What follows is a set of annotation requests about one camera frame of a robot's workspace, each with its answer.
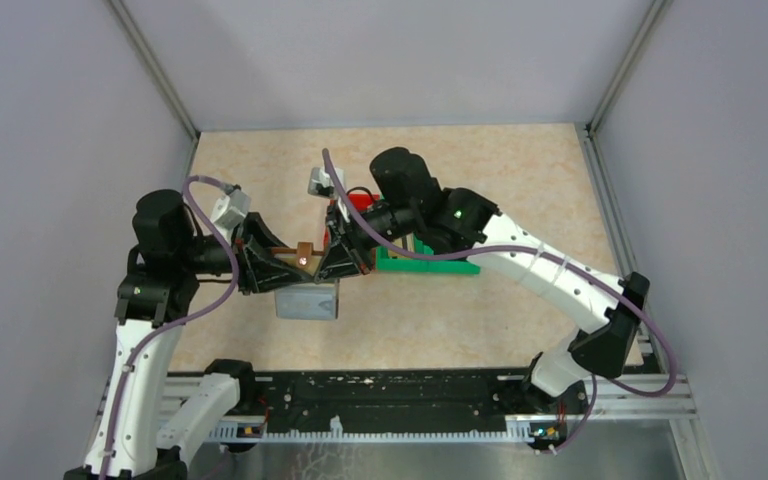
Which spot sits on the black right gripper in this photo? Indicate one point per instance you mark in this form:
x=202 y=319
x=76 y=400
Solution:
x=347 y=256

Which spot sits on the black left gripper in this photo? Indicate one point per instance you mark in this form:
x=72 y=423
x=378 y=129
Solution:
x=255 y=272

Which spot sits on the brown leather card holder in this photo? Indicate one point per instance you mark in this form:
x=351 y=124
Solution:
x=306 y=300

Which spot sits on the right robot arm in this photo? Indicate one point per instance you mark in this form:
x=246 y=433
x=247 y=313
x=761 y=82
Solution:
x=458 y=224

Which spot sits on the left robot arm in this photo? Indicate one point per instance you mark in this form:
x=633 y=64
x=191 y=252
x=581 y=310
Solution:
x=178 y=245

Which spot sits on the green bin with gold cards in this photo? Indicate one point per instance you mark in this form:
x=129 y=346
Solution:
x=389 y=261

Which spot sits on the red plastic bin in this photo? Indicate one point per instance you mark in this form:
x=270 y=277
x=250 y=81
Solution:
x=362 y=198

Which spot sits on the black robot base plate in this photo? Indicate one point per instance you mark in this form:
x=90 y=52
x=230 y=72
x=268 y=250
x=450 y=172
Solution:
x=431 y=401

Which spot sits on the aluminium frame rail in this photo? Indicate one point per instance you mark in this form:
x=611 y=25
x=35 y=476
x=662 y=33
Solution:
x=624 y=401

